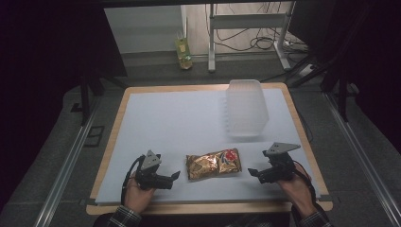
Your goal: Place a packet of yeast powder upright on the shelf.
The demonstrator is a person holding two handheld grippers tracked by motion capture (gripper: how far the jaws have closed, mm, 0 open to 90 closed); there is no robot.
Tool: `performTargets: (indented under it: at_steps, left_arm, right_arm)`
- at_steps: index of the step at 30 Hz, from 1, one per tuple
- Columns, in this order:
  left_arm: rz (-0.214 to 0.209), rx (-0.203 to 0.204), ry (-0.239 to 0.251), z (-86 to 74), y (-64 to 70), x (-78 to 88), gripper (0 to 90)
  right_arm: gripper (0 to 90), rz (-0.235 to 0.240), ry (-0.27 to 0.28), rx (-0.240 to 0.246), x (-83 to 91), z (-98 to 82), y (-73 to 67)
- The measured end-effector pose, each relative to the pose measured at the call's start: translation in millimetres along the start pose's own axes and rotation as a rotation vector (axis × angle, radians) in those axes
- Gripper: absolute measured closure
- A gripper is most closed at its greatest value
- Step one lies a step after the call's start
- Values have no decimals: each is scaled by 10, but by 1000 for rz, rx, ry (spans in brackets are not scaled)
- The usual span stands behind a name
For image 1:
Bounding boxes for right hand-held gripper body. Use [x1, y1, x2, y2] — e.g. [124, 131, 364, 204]
[257, 142, 302, 184]

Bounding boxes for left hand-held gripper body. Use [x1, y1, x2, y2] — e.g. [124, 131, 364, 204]
[134, 149, 173, 191]

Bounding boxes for person's left hand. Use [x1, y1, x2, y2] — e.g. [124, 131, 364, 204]
[124, 171, 156, 216]

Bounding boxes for person's right hand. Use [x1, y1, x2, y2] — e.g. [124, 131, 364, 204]
[277, 164, 317, 219]

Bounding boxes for golden snack packet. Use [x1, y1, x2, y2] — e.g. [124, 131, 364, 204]
[185, 148, 243, 182]

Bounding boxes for white table mat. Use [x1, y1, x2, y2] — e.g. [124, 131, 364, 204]
[94, 88, 323, 206]

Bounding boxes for translucent plastic container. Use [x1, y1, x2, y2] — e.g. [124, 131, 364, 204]
[223, 79, 270, 138]

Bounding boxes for black metal stand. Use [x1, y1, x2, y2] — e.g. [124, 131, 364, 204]
[70, 70, 107, 128]
[321, 61, 358, 123]

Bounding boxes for green drink bottle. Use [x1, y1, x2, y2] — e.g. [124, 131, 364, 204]
[174, 30, 194, 71]

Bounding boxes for left hand-held gripper cable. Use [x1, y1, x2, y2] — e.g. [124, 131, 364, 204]
[120, 154, 147, 206]

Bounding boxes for hand-held gripper cable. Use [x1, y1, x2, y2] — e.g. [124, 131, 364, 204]
[120, 154, 147, 206]
[292, 160, 319, 206]

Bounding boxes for right hand-held gripper cable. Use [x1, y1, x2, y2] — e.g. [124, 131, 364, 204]
[292, 160, 319, 206]

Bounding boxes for aluminium floor rail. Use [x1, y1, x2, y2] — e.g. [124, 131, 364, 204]
[33, 94, 103, 227]
[323, 91, 401, 227]

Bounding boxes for black floor cables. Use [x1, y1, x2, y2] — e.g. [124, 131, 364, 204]
[204, 1, 308, 54]

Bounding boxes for white metal desk frame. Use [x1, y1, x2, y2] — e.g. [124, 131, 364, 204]
[207, 0, 298, 74]

